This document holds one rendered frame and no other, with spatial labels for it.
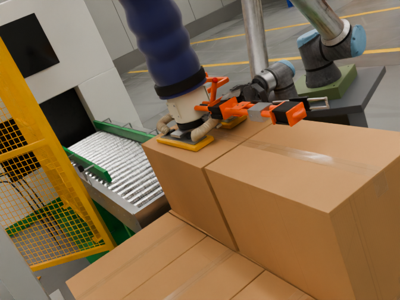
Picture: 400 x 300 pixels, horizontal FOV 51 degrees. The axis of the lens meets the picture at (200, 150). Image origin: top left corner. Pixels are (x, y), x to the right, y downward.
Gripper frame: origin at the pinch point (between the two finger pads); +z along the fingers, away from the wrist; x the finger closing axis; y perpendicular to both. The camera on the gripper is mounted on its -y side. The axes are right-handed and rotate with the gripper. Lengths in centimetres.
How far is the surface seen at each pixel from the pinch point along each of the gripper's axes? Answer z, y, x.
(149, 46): 9.0, 22.4, 30.7
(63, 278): 77, 169, -108
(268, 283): 27, -27, -53
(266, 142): 0.5, -16.7, -13.1
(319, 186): 16, -54, -13
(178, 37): -1.2, 16.3, 29.4
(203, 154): 14.7, 5.4, -13.1
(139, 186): 13, 106, -53
